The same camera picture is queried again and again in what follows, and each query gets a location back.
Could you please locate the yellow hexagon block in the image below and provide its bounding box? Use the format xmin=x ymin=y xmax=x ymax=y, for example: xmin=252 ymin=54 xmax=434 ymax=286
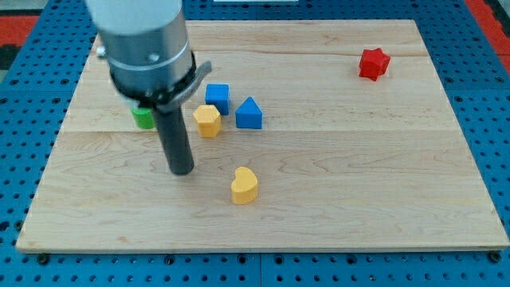
xmin=193 ymin=104 xmax=222 ymax=138

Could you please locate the light wooden board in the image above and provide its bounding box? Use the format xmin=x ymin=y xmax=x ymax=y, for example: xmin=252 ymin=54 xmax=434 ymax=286
xmin=17 ymin=20 xmax=509 ymax=254

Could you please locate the yellow heart block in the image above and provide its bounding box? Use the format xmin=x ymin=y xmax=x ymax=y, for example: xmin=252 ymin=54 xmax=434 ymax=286
xmin=230 ymin=167 xmax=259 ymax=205

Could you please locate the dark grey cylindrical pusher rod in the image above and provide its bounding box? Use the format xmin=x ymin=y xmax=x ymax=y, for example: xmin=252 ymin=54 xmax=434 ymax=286
xmin=152 ymin=108 xmax=194 ymax=175

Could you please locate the green cylinder block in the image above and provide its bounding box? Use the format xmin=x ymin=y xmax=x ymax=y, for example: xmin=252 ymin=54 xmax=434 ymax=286
xmin=131 ymin=108 xmax=155 ymax=129

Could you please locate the blue cube block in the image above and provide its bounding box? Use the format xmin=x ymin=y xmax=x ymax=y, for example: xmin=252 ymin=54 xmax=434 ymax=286
xmin=205 ymin=84 xmax=230 ymax=116

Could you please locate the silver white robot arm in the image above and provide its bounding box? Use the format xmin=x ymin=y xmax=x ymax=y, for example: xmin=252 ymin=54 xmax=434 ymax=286
xmin=85 ymin=0 xmax=212 ymax=112

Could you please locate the blue triangle block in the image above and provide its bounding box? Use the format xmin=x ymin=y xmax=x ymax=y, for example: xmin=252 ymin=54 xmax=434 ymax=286
xmin=235 ymin=96 xmax=263 ymax=129

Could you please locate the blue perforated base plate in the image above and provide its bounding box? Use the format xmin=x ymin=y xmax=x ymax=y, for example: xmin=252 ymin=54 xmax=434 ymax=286
xmin=1 ymin=0 xmax=509 ymax=286

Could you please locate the red star block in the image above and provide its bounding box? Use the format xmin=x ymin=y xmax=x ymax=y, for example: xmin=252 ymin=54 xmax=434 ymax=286
xmin=359 ymin=48 xmax=391 ymax=81

